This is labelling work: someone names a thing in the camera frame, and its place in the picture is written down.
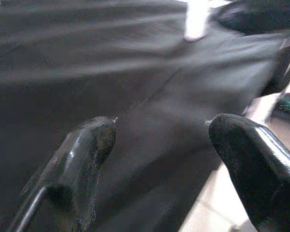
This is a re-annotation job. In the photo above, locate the black table cloth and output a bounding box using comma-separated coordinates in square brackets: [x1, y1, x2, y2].
[0, 0, 290, 232]

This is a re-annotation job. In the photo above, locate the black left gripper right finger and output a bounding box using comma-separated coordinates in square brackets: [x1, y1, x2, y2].
[208, 113, 290, 232]

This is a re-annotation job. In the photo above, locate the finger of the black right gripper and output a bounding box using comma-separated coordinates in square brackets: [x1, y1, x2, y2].
[217, 0, 290, 35]

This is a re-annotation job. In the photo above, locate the white plastic table leg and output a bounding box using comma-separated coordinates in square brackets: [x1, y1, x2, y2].
[183, 0, 210, 42]

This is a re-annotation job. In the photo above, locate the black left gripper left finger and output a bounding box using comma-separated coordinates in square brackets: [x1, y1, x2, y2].
[7, 116, 117, 232]

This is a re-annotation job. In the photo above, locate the black box with coloured items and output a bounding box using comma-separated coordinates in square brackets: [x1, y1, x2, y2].
[272, 93, 290, 121]

